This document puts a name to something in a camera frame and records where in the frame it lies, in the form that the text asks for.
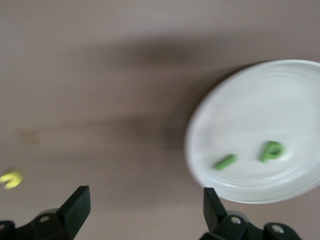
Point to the green letter l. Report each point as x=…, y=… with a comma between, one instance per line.
x=225, y=162

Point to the brown table cover sheet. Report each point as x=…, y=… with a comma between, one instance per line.
x=100, y=75

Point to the green letter p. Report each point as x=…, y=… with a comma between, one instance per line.
x=265, y=152

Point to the beige brown plate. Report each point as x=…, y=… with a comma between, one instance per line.
x=250, y=112

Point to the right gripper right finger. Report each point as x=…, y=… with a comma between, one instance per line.
x=212, y=207

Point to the yellow letter u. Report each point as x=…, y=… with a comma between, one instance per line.
x=16, y=178

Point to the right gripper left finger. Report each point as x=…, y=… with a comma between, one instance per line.
x=77, y=207

